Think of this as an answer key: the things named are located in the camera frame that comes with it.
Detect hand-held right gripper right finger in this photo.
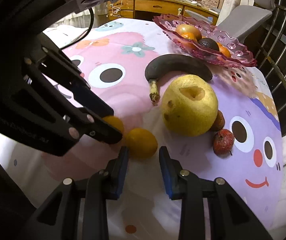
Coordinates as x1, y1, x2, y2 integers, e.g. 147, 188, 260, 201
159, 146, 273, 240

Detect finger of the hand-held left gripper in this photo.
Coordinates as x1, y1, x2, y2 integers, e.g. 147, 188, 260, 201
22, 57, 123, 145
40, 33, 115, 118

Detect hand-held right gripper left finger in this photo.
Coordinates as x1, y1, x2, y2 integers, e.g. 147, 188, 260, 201
25, 146, 129, 240

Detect red apple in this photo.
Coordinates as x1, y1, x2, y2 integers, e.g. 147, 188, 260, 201
175, 24, 202, 40

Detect dark avocado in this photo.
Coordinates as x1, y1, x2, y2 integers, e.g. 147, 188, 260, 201
198, 38, 220, 52

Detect pink plastic bowl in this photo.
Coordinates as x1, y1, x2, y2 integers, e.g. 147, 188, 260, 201
153, 14, 258, 68

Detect cartoon printed tablecloth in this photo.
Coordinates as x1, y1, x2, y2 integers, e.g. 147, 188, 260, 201
0, 17, 283, 240

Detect yellow pear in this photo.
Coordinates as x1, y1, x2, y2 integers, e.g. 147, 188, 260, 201
161, 74, 219, 137

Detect wrinkled red small fruit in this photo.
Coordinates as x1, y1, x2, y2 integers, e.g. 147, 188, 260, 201
213, 129, 235, 157

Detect wrinkled brown small fruit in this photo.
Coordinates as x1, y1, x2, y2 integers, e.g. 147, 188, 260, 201
209, 110, 225, 132

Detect white lace cloth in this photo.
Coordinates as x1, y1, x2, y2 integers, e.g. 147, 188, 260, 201
65, 1, 111, 28

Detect dark overripe banana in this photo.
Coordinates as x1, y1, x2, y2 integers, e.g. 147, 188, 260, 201
145, 54, 213, 105

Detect wooden desk with hutch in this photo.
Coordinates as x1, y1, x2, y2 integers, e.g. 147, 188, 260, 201
109, 0, 227, 27

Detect grey office chair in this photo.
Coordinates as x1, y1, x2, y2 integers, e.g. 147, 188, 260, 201
217, 0, 276, 43

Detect black cable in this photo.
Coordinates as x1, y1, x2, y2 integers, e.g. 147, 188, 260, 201
59, 7, 95, 50

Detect white cable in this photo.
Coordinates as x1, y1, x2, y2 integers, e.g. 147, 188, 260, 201
109, 1, 122, 18

